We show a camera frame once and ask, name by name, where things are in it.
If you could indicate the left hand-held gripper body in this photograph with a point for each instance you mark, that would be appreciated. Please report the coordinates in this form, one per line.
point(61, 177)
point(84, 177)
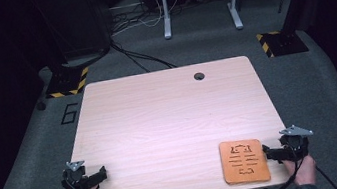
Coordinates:
point(77, 182)

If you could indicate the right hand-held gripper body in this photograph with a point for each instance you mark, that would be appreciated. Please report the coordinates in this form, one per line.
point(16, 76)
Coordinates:
point(294, 148)

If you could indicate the person's right hand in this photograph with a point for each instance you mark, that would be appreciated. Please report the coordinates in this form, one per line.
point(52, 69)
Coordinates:
point(304, 172)

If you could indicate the small black round object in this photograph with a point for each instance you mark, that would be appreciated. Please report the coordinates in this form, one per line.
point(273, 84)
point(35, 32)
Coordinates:
point(40, 105)

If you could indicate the black stand base hazard tape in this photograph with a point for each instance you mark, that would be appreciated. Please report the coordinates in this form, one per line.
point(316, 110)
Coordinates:
point(283, 43)
point(65, 81)

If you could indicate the black cabinet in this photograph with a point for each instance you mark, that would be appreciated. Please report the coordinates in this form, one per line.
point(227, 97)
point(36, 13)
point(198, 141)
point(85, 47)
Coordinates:
point(74, 21)

